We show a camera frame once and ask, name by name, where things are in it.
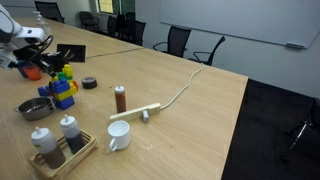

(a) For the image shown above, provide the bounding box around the black utensil bin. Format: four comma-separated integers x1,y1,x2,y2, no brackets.
43,54,72,74

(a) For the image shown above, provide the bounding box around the window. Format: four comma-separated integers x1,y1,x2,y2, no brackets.
97,0,136,16

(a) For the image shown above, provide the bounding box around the black office chair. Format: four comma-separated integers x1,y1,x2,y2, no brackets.
106,15,118,38
279,97,320,164
124,19,147,47
187,35,226,67
78,11,100,33
152,25,192,59
34,0,66,24

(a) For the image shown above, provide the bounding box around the metal pot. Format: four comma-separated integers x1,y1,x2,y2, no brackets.
13,96,56,122

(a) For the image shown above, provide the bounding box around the wooden slat crate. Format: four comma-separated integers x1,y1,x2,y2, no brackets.
27,129,99,180

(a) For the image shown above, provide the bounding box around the orange cup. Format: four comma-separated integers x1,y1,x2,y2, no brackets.
23,65,43,82

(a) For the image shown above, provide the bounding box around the blue cup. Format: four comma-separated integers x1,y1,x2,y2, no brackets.
14,61,30,79

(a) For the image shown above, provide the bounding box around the black tape roll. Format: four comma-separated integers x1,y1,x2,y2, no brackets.
81,76,98,90

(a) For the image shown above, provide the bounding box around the whiteboard eraser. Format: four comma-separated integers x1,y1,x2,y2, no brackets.
285,41,305,50

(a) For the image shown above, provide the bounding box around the white mug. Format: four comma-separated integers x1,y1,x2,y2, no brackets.
107,120,131,152

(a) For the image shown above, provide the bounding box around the red-brown sauce bottle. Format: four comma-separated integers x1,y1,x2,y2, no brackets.
114,84,128,114

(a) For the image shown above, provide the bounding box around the long blue building block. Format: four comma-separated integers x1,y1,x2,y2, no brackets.
37,85,56,98

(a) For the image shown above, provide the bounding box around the squeeze bottle dark sauce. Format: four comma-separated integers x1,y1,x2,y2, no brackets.
59,114,86,155

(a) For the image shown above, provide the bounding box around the squeeze bottle brown sauce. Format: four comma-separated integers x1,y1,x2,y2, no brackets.
30,126,67,170

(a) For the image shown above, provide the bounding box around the black flat tablet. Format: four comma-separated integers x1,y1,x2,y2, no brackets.
56,43,87,63

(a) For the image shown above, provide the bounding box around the white power strip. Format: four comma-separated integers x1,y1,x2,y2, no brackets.
109,102,162,122

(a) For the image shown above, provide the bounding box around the robot arm with black cables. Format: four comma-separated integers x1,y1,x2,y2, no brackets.
23,34,55,64

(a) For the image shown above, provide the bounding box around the blue and yellow block stack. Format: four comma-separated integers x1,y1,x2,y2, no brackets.
51,78,78,111

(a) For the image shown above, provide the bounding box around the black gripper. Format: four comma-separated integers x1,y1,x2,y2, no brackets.
12,43,56,78

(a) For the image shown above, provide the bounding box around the whiteboard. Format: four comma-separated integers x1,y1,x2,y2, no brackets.
159,0,320,50

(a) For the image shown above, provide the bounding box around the yellow green red block stack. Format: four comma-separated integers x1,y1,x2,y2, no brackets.
49,63,80,93

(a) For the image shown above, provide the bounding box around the white power cable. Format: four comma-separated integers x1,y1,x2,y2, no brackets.
159,62,205,111

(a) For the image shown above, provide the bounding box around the white plug adapter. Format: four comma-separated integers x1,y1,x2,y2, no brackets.
141,109,150,124

